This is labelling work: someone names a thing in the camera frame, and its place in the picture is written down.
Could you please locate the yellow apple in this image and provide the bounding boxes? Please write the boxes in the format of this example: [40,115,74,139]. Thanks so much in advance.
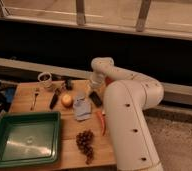
[61,94,73,107]

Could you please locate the silver fork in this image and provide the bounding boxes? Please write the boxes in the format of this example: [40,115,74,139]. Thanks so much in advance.
[30,88,40,111]

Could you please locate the bunch of dark grapes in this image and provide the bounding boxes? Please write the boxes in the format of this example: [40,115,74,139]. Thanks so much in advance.
[76,130,94,165]

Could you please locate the wooden cutting board table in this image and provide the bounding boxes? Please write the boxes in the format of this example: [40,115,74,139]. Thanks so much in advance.
[1,82,115,171]

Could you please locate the white cup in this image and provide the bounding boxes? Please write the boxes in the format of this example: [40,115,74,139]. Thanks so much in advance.
[38,72,53,91]

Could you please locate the small black clip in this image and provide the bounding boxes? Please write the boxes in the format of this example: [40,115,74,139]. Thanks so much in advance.
[65,79,72,90]

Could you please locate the red chili pepper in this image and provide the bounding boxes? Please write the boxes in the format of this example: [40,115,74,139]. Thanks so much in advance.
[96,111,106,136]

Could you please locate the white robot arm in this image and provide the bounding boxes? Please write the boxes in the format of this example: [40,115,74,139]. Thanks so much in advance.
[90,57,164,171]

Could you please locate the green plastic tray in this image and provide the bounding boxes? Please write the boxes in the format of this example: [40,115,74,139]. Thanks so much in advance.
[0,112,61,168]

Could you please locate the black handled knife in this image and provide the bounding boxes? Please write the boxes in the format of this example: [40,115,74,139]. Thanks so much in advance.
[49,88,61,110]

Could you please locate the light blue cloth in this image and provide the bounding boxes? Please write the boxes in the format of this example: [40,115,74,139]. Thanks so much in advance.
[73,92,91,121]

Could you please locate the red bowl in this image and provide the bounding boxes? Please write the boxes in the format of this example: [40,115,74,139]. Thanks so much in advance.
[105,77,113,86]

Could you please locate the black eraser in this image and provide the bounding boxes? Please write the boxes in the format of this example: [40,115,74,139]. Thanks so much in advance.
[89,91,102,107]

